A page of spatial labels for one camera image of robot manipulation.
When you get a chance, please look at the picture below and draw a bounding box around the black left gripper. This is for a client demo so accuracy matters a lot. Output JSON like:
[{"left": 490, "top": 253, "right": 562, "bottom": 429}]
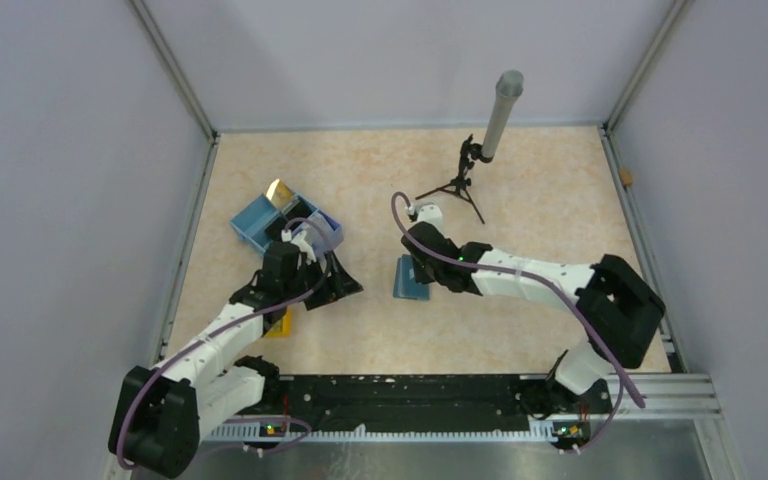
[{"left": 283, "top": 249, "right": 362, "bottom": 310}]

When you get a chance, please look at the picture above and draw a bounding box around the blue leather card holder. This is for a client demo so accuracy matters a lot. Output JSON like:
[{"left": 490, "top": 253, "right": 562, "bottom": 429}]
[{"left": 392, "top": 255, "right": 430, "bottom": 301}]

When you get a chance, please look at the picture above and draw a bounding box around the blue compartment organizer tray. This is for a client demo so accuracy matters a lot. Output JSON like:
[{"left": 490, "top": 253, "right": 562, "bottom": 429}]
[{"left": 229, "top": 194, "right": 344, "bottom": 257}]

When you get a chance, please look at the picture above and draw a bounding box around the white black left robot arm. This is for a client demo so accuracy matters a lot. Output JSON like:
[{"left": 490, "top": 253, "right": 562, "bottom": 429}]
[{"left": 108, "top": 223, "right": 362, "bottom": 478}]

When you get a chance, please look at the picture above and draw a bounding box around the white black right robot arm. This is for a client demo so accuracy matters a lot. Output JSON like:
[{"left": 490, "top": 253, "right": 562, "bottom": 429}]
[{"left": 398, "top": 203, "right": 666, "bottom": 412}]

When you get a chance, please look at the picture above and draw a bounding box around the gold credit card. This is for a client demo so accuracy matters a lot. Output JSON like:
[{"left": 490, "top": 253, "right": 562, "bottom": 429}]
[{"left": 265, "top": 179, "right": 295, "bottom": 210}]

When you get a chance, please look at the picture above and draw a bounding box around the yellow toy brick block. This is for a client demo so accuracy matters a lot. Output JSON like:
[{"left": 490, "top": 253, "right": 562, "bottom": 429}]
[{"left": 264, "top": 308, "right": 293, "bottom": 338}]

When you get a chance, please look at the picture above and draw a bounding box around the black mini tripod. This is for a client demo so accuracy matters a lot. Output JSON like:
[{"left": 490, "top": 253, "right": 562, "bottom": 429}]
[{"left": 415, "top": 134, "right": 486, "bottom": 225}]

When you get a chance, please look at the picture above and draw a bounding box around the grey tube on stand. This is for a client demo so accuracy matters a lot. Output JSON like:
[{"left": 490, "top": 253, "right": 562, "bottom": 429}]
[{"left": 480, "top": 70, "right": 524, "bottom": 163}]

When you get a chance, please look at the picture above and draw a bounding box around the white toothed cable strip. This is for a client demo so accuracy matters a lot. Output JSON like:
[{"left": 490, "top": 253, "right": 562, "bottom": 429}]
[{"left": 205, "top": 421, "right": 558, "bottom": 443}]

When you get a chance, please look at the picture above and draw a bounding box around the aluminium table frame rail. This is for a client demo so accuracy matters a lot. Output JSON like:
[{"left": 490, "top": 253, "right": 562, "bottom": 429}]
[{"left": 598, "top": 124, "right": 722, "bottom": 421}]

